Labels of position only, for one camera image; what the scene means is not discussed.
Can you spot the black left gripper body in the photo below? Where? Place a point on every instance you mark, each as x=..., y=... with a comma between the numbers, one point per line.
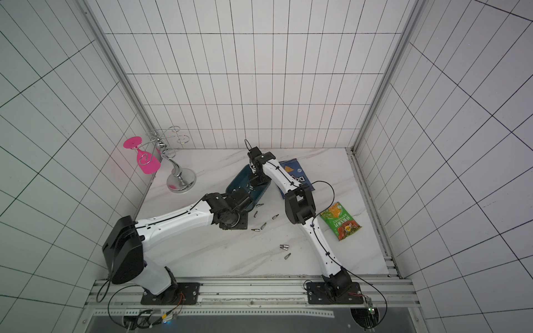
x=239, y=221

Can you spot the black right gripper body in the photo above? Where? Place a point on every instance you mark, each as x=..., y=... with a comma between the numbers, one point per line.
x=256, y=175

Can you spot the teal plastic storage box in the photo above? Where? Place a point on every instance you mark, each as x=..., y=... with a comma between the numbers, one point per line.
x=242, y=181

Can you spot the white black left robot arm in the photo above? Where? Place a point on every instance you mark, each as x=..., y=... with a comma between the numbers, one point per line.
x=125, y=250

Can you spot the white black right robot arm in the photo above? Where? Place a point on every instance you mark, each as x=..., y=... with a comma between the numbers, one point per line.
x=301, y=211

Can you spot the blue Doritos chip bag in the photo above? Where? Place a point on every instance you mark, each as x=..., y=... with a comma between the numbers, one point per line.
x=295, y=170

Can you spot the green orange snack bag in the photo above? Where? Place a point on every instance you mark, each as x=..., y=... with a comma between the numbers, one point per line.
x=340, y=221

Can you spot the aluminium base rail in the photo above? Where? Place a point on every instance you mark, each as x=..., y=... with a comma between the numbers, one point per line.
x=250, y=296

